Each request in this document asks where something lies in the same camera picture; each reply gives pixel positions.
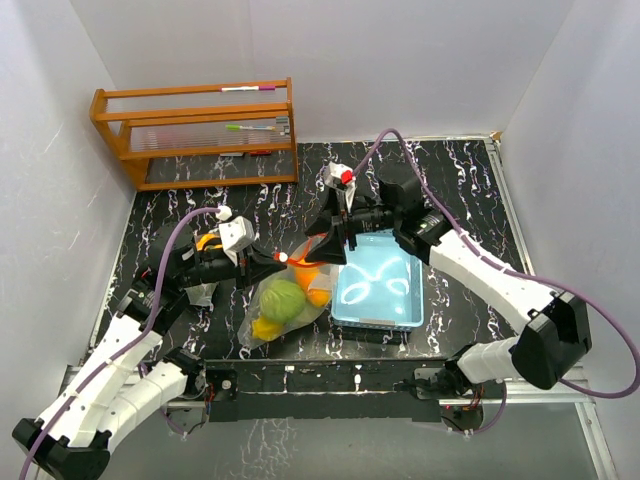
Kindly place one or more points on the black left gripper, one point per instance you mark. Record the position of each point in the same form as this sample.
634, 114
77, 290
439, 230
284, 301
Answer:
261, 265

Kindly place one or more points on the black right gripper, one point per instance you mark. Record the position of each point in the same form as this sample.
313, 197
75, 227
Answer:
331, 249

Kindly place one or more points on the green cabbage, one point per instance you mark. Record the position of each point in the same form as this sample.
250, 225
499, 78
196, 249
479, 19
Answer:
282, 301

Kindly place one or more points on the orange yellow mango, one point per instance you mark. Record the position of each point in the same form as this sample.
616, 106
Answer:
316, 284

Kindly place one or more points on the clear orange-zip bag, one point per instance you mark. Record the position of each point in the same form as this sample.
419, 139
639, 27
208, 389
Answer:
200, 290
308, 315

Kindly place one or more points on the yellow starfruit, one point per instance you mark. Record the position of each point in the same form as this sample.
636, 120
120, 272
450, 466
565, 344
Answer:
264, 330

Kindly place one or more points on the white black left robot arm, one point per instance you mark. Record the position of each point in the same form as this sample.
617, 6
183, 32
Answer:
75, 437

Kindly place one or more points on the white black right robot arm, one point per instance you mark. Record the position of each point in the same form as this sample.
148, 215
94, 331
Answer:
552, 331

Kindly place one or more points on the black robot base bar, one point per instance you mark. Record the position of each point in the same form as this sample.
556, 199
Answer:
331, 389

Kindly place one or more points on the light blue plastic basket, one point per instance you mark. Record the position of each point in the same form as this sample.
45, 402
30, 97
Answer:
379, 287

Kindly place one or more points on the wooden shelf rack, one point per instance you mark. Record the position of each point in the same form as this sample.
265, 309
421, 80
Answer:
175, 137

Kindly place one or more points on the green capped marker pen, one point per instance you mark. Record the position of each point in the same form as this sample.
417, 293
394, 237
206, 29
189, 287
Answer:
237, 127

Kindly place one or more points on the pink white marker pen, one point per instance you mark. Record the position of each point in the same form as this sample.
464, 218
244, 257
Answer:
248, 88

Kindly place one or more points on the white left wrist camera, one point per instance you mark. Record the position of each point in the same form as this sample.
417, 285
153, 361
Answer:
236, 233

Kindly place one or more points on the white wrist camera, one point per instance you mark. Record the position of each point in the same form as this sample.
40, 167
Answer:
341, 179
236, 233

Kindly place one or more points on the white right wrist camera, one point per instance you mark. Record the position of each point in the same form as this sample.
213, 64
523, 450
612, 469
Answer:
341, 179

